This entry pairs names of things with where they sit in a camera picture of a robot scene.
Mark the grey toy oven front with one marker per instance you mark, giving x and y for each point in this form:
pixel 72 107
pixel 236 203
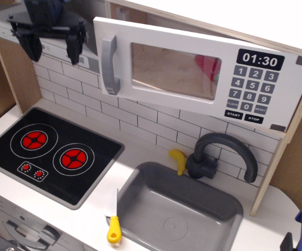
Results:
pixel 41 229

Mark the red toy pepper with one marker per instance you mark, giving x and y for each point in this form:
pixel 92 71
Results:
pixel 210 66

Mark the grey toy sink basin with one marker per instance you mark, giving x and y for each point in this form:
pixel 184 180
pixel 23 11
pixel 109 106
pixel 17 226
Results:
pixel 161 210

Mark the grey microwave door handle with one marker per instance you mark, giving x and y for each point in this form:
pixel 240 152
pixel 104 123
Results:
pixel 109 47

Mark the yellow toy banana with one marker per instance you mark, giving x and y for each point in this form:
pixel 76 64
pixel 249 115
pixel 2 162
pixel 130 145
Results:
pixel 180 159

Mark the grey range hood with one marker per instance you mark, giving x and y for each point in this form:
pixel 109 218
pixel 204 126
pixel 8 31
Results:
pixel 57 47

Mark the dark grey toy faucet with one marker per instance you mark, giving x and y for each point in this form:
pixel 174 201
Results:
pixel 199 165

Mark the wooden toy kitchen cabinet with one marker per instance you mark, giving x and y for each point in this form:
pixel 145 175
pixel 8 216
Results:
pixel 275 23

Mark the black clamp piece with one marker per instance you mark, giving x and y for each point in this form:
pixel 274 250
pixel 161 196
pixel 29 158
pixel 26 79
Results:
pixel 287 243

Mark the black toy stovetop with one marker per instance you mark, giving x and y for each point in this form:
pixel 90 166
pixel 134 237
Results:
pixel 55 157

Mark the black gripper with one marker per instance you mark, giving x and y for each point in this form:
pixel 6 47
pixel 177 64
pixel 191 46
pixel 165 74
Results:
pixel 48 19

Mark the white toy microwave door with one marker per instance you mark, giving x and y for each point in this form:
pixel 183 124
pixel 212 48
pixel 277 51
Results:
pixel 256 85

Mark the yellow handled toy knife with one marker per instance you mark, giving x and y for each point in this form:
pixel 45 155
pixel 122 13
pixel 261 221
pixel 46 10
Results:
pixel 114 233

